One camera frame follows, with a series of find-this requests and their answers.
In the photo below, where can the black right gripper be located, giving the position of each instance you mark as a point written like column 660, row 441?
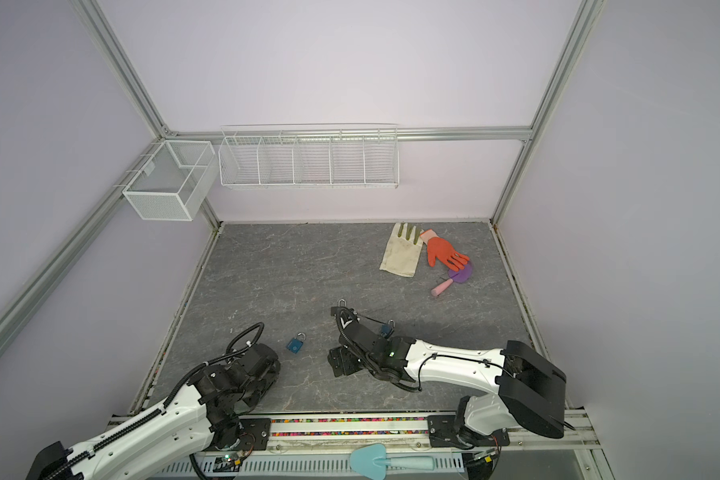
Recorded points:
column 335, row 360

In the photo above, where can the small blue padlock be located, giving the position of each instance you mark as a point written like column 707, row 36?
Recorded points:
column 387, row 329

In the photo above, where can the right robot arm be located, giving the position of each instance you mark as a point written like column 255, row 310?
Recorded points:
column 514, row 386

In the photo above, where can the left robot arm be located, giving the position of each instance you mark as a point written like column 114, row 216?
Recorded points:
column 202, row 410

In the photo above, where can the teal garden trowel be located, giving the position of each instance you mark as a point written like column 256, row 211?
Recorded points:
column 373, row 462

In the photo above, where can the beige fabric glove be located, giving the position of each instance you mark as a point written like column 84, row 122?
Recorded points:
column 402, row 251

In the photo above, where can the purple pink brush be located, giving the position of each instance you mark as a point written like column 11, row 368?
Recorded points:
column 455, row 277

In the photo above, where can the red rubber glove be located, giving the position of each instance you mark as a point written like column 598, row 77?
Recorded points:
column 440, row 250

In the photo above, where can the white mesh box basket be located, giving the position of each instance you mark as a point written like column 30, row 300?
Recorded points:
column 174, row 181

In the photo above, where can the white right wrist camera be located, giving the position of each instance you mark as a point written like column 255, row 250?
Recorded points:
column 344, row 317

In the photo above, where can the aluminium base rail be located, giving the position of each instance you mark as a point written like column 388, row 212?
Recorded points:
column 413, row 432

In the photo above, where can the white slotted cable duct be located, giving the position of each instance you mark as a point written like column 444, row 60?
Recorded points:
column 316, row 467

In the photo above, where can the white wire shelf basket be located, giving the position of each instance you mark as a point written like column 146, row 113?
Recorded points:
column 354, row 155

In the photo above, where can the aluminium frame profile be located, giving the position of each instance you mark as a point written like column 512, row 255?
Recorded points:
column 37, row 289

